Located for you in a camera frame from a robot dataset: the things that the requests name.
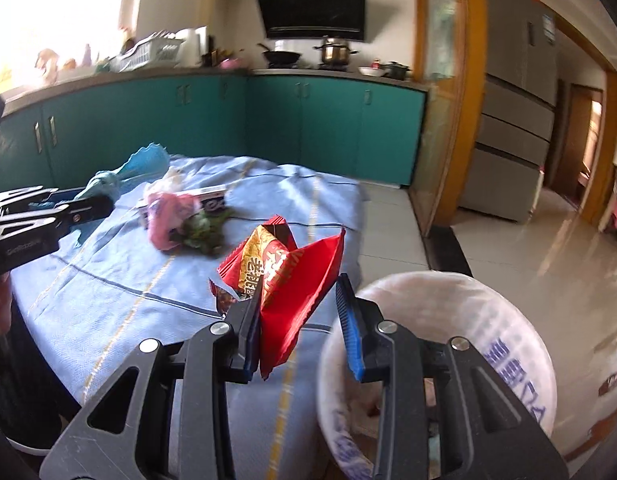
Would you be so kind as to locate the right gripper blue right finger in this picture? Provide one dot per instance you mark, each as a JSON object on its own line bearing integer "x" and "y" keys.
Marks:
{"x": 359, "y": 319}

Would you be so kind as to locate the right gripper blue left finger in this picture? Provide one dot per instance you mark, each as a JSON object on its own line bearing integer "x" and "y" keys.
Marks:
{"x": 244, "y": 316}

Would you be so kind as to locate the red yellow snack wrapper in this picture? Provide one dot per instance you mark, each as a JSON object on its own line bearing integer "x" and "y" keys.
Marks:
{"x": 294, "y": 281}

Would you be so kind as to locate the green vegetable scrap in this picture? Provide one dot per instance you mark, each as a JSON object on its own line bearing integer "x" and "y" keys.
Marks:
{"x": 202, "y": 232}

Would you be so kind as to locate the pink tissue pack wrapper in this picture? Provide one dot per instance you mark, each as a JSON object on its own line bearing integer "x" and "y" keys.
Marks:
{"x": 167, "y": 208}

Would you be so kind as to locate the teal blue wrapper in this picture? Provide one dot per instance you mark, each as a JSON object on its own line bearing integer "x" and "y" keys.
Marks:
{"x": 148, "y": 163}

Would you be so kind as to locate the white lined trash bin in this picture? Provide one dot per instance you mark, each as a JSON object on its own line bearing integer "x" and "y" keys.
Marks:
{"x": 435, "y": 306}

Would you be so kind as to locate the teal lower kitchen cabinets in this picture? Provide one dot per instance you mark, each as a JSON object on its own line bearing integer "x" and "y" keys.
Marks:
{"x": 350, "y": 126}

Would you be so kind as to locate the person's left hand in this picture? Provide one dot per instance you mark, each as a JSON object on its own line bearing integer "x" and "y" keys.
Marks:
{"x": 5, "y": 303}

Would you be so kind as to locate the blue cloth table cover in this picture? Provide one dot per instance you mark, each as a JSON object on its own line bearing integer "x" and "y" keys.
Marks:
{"x": 89, "y": 304}

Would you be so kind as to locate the flat white printed box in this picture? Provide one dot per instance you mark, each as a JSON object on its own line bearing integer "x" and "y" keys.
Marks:
{"x": 211, "y": 200}

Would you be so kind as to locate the white dish rack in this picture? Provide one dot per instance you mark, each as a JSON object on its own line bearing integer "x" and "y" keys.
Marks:
{"x": 157, "y": 51}

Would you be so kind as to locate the pink bowl on counter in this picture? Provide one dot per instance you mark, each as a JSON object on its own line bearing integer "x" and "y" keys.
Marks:
{"x": 231, "y": 64}

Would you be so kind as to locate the black wok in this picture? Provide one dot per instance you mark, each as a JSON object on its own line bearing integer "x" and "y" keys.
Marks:
{"x": 280, "y": 58}

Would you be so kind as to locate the white bowl on counter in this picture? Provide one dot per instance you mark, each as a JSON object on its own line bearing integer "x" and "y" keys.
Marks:
{"x": 372, "y": 71}

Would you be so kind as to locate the stainless steel pot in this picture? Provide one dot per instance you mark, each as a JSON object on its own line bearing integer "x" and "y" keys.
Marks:
{"x": 335, "y": 52}

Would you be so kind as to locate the small black pot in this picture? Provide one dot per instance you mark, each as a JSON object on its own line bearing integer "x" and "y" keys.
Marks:
{"x": 396, "y": 71}

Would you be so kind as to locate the grey refrigerator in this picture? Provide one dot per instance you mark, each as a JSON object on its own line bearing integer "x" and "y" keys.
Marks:
{"x": 518, "y": 110}

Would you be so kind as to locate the wooden glass sliding door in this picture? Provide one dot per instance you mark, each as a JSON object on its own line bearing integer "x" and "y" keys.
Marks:
{"x": 450, "y": 62}

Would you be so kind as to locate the black range hood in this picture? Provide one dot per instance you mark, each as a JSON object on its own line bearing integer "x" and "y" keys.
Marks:
{"x": 309, "y": 19}

